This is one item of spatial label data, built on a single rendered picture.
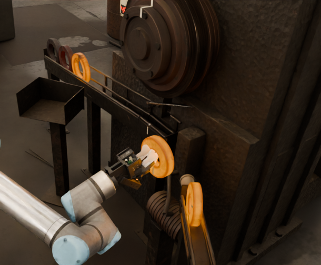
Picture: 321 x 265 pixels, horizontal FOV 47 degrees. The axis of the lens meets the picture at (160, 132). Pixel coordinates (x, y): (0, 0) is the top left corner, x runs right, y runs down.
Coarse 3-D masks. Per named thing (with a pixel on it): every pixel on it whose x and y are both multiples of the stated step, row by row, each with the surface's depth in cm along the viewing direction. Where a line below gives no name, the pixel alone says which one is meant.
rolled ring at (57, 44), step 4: (48, 40) 239; (52, 40) 234; (56, 40) 235; (48, 44) 241; (52, 44) 236; (56, 44) 233; (48, 48) 244; (52, 48) 245; (56, 48) 233; (48, 52) 245; (52, 52) 246; (56, 52) 234; (48, 56) 247; (52, 56) 246; (56, 56) 236; (56, 60) 239; (56, 64) 240; (60, 64) 240
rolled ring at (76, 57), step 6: (78, 54) 210; (72, 60) 219; (78, 60) 219; (84, 60) 208; (72, 66) 222; (78, 66) 221; (84, 66) 208; (78, 72) 222; (84, 72) 210; (90, 72) 211; (84, 78) 212
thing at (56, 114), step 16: (48, 80) 194; (16, 96) 180; (32, 96) 193; (48, 96) 200; (64, 96) 197; (80, 96) 188; (32, 112) 190; (48, 112) 190; (64, 112) 176; (64, 128) 198; (64, 144) 202; (64, 160) 208; (64, 176) 213; (48, 192) 224; (64, 192) 219
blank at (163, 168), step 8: (152, 136) 130; (144, 144) 133; (152, 144) 129; (160, 144) 126; (160, 152) 126; (168, 152) 125; (160, 160) 128; (168, 160) 125; (152, 168) 133; (160, 168) 129; (168, 168) 126; (160, 176) 131
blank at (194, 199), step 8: (192, 184) 128; (192, 192) 126; (200, 192) 125; (192, 200) 126; (200, 200) 124; (192, 208) 125; (200, 208) 123; (192, 216) 124; (200, 216) 124; (192, 224) 126
